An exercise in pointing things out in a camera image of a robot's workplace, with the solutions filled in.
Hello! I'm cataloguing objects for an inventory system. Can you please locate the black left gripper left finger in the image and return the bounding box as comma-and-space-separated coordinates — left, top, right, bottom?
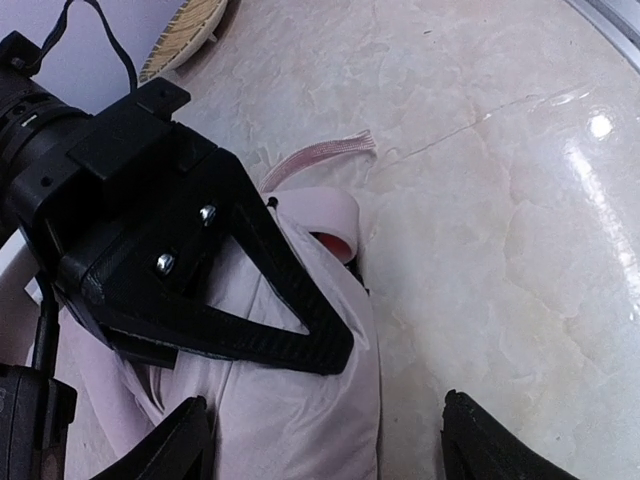
94, 396, 214, 480

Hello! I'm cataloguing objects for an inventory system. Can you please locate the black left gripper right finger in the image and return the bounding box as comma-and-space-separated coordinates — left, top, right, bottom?
441, 390, 573, 480

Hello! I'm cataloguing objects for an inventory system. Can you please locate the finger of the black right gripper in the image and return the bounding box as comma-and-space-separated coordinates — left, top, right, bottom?
58, 148, 354, 375

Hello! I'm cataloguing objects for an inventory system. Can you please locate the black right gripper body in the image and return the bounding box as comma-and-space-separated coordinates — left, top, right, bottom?
9, 77, 214, 350

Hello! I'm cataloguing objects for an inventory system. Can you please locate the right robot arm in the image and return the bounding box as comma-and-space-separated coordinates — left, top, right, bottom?
1, 32, 354, 375

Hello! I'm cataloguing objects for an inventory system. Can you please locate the woven bamboo tray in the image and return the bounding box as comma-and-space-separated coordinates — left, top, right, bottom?
138, 0, 229, 84

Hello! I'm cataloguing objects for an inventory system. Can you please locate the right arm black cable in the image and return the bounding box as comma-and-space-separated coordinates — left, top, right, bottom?
37, 0, 139, 96

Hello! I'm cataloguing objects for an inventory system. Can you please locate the aluminium front rail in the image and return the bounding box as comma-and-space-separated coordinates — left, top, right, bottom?
566, 0, 640, 73

